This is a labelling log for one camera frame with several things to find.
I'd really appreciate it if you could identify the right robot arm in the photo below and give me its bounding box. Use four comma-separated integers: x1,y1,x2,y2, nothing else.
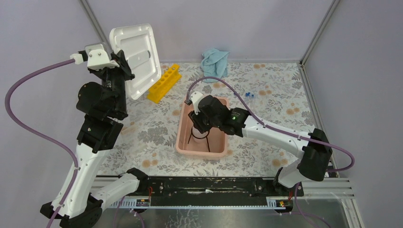
185,92,332,196

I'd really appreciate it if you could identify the pink plastic bin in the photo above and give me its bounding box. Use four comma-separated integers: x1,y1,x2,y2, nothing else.
175,104,228,160

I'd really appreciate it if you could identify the floral table mat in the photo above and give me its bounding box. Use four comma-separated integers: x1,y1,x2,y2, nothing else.
94,62,331,178

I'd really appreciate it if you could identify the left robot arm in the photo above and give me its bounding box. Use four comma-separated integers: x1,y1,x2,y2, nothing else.
40,50,148,228

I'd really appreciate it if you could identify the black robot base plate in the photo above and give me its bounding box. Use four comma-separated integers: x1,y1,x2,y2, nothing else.
128,176,304,207

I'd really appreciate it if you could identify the yellow test tube rack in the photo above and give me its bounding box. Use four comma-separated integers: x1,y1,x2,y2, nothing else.
147,64,182,104

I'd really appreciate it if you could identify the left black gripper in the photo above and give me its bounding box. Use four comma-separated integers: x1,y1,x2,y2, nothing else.
87,50,135,116

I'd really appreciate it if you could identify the black metal ring tripod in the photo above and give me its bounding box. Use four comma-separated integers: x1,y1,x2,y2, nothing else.
187,130,211,152

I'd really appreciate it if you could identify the light blue cloth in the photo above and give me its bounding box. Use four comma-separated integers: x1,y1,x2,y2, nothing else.
201,48,230,78

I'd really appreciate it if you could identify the white plastic bin lid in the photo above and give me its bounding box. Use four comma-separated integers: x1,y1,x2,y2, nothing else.
109,23,162,100

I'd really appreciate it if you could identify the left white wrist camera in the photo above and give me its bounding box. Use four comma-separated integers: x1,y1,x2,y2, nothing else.
70,42,120,71

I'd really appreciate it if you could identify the red-capped white wash bottle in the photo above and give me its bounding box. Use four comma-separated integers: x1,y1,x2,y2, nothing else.
191,127,210,140

